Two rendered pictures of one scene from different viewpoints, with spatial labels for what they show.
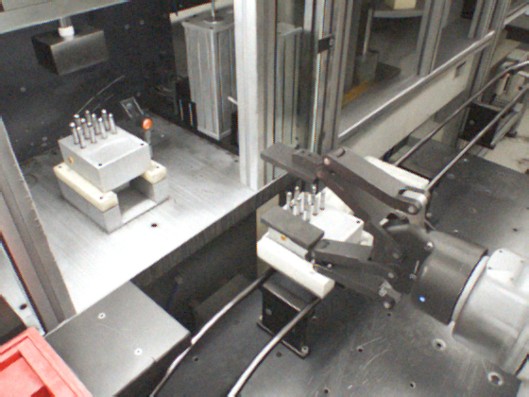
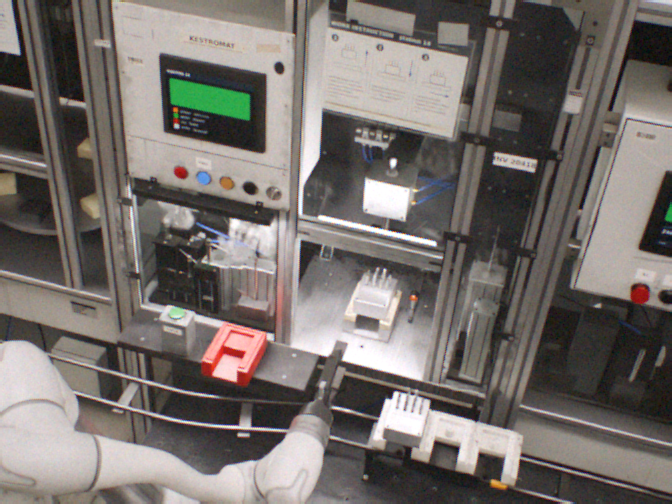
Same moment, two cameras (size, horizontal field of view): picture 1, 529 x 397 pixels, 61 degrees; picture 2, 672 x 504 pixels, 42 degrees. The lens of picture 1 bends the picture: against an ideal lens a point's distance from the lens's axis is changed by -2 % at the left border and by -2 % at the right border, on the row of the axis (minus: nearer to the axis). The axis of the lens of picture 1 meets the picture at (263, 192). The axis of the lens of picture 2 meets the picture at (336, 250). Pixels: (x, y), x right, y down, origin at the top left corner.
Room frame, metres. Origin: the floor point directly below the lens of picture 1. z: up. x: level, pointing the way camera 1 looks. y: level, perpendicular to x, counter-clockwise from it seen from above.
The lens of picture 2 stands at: (-0.32, -1.29, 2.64)
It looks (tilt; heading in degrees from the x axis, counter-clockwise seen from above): 39 degrees down; 62
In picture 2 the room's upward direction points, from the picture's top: 5 degrees clockwise
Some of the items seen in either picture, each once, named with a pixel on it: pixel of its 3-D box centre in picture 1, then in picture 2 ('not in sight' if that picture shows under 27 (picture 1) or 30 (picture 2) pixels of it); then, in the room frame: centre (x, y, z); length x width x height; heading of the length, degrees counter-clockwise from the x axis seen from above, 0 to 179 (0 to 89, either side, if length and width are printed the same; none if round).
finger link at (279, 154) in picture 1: (295, 162); (338, 352); (0.39, -0.03, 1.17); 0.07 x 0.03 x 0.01; 48
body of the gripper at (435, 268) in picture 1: (421, 263); (318, 410); (0.29, -0.14, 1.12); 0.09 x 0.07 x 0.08; 48
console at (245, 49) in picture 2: not in sight; (223, 89); (0.30, 0.49, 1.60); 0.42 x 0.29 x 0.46; 138
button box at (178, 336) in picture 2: not in sight; (179, 328); (0.12, 0.37, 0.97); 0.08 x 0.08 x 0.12; 48
